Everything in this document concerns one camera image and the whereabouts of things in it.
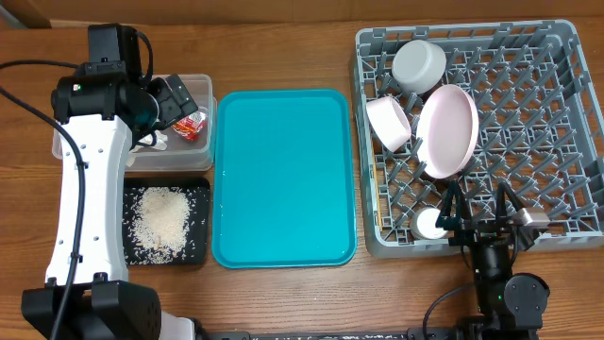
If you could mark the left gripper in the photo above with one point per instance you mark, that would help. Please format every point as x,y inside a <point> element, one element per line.
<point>174,110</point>

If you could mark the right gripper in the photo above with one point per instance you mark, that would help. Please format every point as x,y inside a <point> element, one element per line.
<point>472,228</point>

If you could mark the red snack wrapper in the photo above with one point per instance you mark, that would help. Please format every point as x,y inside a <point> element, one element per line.
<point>191,126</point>

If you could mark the white tissue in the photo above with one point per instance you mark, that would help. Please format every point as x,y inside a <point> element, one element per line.
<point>154,141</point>

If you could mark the white cup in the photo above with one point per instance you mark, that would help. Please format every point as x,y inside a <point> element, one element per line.
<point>423,225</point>

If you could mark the large pink plate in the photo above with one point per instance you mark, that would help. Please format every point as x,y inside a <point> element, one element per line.
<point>448,131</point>

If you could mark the pile of rice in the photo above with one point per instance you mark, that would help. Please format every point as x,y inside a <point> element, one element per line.
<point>160,222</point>

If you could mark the grey bowl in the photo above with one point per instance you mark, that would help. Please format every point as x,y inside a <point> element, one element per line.
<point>418,66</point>

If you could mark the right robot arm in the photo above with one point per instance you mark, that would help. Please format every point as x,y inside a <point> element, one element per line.
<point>510,305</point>

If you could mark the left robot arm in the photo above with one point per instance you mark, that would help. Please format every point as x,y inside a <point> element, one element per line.
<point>87,294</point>

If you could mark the grey dishwasher rack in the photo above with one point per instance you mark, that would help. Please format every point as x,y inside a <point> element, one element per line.
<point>540,130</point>

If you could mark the clear plastic bin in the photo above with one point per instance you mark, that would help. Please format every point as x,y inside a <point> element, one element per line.
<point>189,151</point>

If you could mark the black tray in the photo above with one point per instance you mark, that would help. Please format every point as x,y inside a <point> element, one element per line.
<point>165,222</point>

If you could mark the teal serving tray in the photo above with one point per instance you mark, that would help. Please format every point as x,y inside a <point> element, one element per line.
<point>284,190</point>

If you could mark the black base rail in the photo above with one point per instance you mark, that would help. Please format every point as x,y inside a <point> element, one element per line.
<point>409,334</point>

